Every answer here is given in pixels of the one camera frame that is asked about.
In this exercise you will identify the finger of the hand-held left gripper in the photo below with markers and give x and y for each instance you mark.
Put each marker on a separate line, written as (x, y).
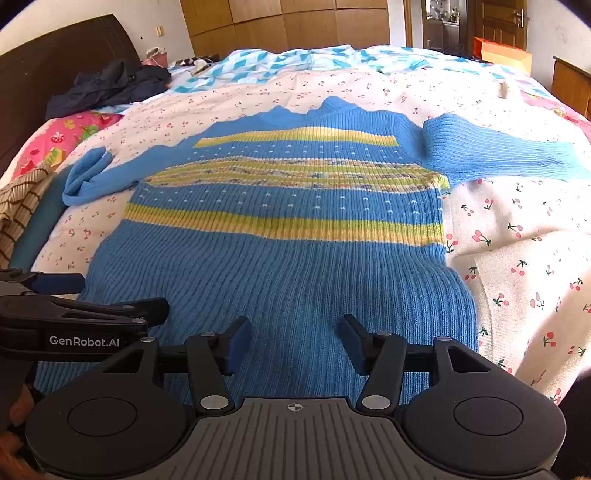
(64, 282)
(115, 308)

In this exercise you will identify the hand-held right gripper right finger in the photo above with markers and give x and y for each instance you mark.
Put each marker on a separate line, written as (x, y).
(350, 342)

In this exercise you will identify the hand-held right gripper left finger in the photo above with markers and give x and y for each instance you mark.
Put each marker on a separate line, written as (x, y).
(236, 344)

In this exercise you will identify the blue yellow striped knit sweater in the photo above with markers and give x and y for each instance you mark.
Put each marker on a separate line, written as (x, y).
(277, 277)

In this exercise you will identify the teal knit cloth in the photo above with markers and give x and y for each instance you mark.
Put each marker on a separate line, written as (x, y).
(39, 235)

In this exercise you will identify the beige brown striped cloth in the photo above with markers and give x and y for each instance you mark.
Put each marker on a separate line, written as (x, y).
(18, 207)

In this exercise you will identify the pink strawberry print sheet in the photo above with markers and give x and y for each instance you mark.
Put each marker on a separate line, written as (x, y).
(60, 134)

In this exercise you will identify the cherry print quilt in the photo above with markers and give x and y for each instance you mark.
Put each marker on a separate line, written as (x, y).
(508, 230)

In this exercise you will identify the dark jacket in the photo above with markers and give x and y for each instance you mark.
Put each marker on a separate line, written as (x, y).
(111, 85)

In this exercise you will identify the dark wooden headboard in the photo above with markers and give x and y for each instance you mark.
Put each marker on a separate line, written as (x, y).
(32, 64)

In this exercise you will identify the blue white checked blanket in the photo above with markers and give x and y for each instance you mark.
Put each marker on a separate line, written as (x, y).
(258, 64)

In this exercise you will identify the small white bottle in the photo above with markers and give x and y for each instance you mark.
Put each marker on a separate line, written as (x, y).
(503, 88)

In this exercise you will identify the wooden wardrobe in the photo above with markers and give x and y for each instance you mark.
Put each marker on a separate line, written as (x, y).
(286, 23)

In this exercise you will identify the orange box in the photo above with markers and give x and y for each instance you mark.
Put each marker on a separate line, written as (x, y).
(503, 55)

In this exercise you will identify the wooden side cabinet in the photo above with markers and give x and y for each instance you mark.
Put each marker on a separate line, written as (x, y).
(570, 85)

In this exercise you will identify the brown wooden door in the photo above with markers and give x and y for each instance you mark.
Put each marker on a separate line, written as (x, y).
(501, 21)

